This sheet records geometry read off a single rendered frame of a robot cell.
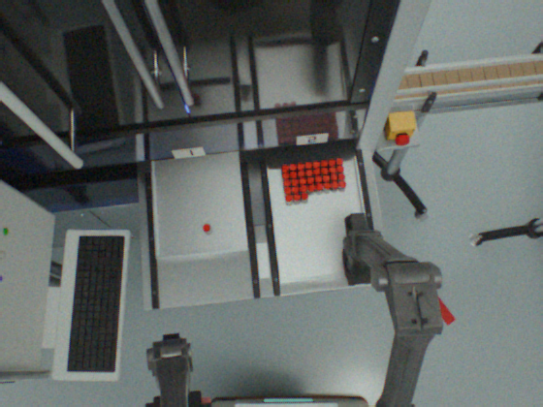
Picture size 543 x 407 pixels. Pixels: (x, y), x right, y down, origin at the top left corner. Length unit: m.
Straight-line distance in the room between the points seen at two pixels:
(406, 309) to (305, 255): 0.72
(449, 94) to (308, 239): 0.60
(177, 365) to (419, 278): 0.47
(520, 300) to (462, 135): 0.78
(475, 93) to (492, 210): 1.00
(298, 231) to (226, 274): 0.24
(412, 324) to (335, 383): 1.56
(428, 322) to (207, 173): 0.95
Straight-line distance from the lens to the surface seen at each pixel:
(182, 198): 1.73
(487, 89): 1.86
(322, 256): 1.66
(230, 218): 1.69
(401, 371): 1.08
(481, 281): 2.66
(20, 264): 1.69
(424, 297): 0.99
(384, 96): 1.43
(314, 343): 2.51
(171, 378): 1.11
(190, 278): 1.67
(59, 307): 1.85
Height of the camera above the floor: 2.51
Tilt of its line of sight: 75 degrees down
